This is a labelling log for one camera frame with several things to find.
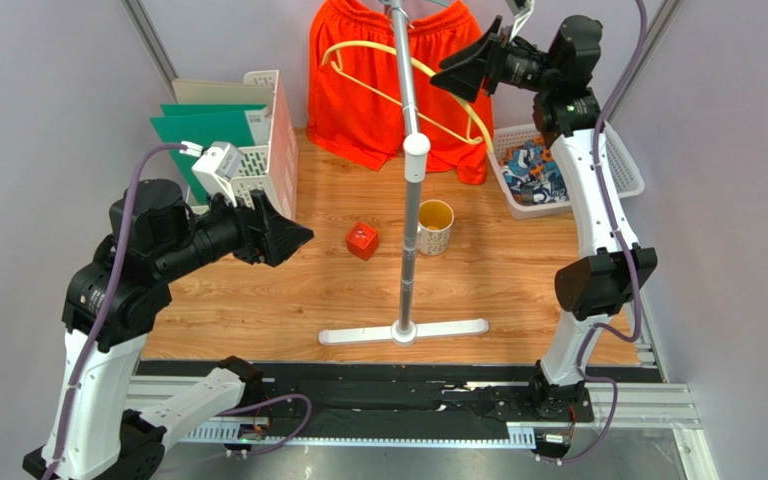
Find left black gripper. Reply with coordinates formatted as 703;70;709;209
155;180;315;282

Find yellow clothes hanger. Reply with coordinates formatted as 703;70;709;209
320;40;495;154

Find blue patterned shorts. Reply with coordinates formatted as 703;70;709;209
497;136;569;206

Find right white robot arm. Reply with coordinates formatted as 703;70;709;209
431;15;658;419

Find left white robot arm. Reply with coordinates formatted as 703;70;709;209
23;179;314;479

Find orange hanging shorts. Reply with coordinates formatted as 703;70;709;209
307;1;494;185

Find white perforated file holder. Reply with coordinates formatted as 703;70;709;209
186;70;299;220

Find orange cube power adapter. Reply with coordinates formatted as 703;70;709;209
345;222;380;261

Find white garment rack stand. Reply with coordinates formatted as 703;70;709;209
318;1;489;347

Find green file folder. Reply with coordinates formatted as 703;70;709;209
149;103;271;204

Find white mug yellow inside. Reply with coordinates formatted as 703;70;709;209
418;199;455;256

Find beige file folder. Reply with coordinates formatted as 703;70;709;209
172;79;274;107

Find white plastic mesh basket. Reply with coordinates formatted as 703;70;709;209
488;124;645;220

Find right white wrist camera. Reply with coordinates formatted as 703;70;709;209
505;0;535;39

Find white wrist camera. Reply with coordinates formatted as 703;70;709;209
505;0;535;39
180;141;243;207

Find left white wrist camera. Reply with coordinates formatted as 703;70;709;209
180;141;243;207

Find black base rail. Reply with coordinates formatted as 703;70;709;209
137;359;665;442

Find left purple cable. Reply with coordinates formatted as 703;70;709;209
41;141;315;480

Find purple cable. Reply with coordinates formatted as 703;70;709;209
41;141;315;480
533;0;649;466

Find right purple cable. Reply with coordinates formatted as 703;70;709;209
533;0;649;466

